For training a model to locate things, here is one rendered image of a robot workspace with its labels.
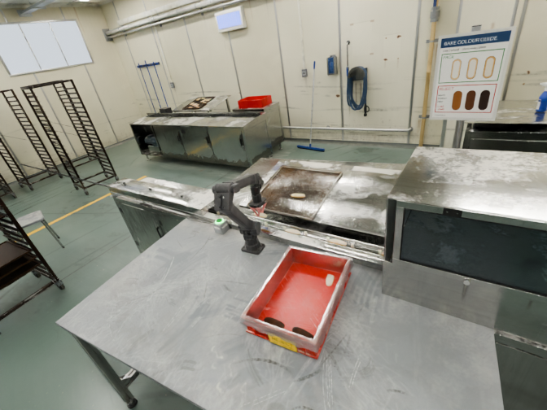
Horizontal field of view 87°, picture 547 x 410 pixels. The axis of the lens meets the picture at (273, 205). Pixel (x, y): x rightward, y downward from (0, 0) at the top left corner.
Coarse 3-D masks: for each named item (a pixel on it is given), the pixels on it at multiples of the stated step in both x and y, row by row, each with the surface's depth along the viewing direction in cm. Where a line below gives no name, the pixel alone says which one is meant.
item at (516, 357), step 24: (144, 216) 254; (168, 216) 228; (144, 240) 281; (504, 336) 103; (504, 360) 109; (528, 360) 104; (504, 384) 115; (528, 384) 109; (504, 408) 121; (528, 408) 114
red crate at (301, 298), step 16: (288, 272) 146; (304, 272) 144; (320, 272) 142; (336, 272) 141; (288, 288) 136; (304, 288) 135; (320, 288) 133; (272, 304) 130; (288, 304) 128; (304, 304) 127; (320, 304) 126; (288, 320) 121; (304, 320) 120; (320, 320) 119; (304, 352) 106
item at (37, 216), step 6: (24, 216) 348; (30, 216) 346; (36, 216) 343; (42, 216) 340; (18, 222) 337; (24, 222) 335; (30, 222) 332; (36, 222) 334; (42, 222) 340; (48, 228) 345; (54, 234) 350
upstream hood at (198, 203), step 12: (120, 180) 272; (132, 180) 267; (120, 192) 256; (132, 192) 243; (144, 192) 238; (156, 192) 234; (168, 192) 231; (180, 192) 227; (192, 192) 224; (168, 204) 219; (180, 204) 209; (192, 204) 206; (204, 204) 203
